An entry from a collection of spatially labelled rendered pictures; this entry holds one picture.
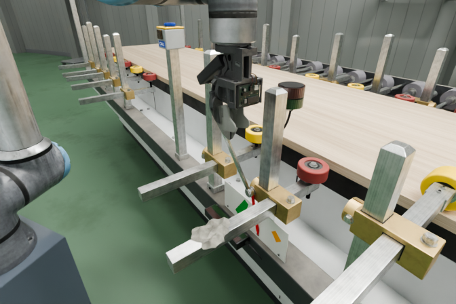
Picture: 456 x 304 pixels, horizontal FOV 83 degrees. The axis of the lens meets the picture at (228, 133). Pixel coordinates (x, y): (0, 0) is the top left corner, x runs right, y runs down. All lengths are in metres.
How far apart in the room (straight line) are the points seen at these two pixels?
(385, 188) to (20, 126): 0.93
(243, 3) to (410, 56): 4.77
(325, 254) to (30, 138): 0.96
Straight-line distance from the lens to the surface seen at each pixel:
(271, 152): 0.60
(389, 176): 0.45
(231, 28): 0.48
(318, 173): 0.69
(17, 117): 0.96
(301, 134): 0.89
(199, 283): 1.54
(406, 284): 0.86
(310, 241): 0.91
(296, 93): 0.57
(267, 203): 0.64
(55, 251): 1.06
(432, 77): 1.55
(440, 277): 0.80
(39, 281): 1.08
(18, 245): 1.03
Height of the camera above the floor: 1.28
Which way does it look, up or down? 26 degrees down
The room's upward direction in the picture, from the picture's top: straight up
